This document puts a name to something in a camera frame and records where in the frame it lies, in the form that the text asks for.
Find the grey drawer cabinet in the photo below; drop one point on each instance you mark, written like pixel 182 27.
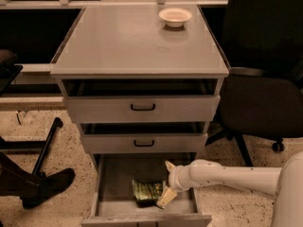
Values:
pixel 133 42

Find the middle grey drawer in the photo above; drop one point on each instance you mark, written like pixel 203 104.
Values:
pixel 154 137

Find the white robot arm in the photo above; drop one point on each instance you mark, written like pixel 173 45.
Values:
pixel 284 185

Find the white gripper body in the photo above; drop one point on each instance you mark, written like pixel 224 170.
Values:
pixel 176 178

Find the bottom grey drawer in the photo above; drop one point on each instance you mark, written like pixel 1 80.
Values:
pixel 114 204

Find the green jalapeno chip bag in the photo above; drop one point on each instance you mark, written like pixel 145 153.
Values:
pixel 147 194

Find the black drawer handle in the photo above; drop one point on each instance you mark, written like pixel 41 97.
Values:
pixel 148 144
pixel 142 108

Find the white bowl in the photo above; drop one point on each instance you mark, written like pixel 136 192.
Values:
pixel 175 17

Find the grey drawer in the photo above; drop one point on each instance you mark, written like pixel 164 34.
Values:
pixel 139 100
pixel 114 204
pixel 154 137

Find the top grey drawer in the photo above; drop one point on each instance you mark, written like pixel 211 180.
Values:
pixel 139 100

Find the black table leg stand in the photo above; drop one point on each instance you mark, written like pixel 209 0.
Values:
pixel 40 147

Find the black office chair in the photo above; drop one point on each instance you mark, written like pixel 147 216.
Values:
pixel 262 41

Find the black middle drawer handle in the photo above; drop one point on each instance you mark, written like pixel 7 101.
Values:
pixel 148 144

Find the black top drawer handle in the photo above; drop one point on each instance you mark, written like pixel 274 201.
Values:
pixel 142 108

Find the person's leg with black shoe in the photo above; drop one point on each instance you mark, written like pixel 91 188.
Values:
pixel 31 188

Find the black object at left edge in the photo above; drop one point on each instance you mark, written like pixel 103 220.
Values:
pixel 8 69

